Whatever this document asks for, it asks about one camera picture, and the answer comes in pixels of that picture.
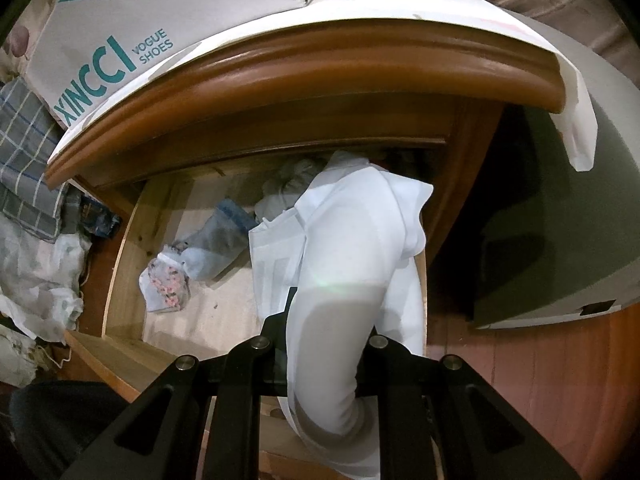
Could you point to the white plastic bag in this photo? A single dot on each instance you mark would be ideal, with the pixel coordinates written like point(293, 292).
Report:
point(40, 270)

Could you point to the plaid cloth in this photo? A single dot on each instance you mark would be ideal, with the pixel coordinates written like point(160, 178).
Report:
point(25, 160)

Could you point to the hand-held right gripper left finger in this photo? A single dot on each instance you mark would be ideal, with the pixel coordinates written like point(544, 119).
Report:
point(275, 332)

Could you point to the white cardboard shoe box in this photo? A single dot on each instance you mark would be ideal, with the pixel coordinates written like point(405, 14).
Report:
point(150, 0)

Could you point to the floral print underwear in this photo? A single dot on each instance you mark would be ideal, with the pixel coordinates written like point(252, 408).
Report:
point(165, 285)

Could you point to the white cotton underwear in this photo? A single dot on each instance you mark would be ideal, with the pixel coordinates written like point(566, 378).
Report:
point(345, 260)

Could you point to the dark cloth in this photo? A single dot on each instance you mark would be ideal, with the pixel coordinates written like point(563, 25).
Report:
point(60, 425)

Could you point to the blue striped sock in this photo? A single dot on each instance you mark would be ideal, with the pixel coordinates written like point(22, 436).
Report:
point(220, 240)

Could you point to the blue packet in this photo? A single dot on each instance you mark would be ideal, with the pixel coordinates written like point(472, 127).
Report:
point(102, 222)

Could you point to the brown wooden nightstand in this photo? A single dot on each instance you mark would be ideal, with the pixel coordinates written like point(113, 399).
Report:
point(300, 70)

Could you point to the grey white garment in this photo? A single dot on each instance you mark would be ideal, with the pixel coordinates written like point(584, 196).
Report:
point(280, 200)

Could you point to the wooden drawer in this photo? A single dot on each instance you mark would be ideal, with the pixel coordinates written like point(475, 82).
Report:
point(225, 305)

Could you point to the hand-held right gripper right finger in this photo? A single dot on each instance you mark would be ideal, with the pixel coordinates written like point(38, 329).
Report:
point(385, 360)

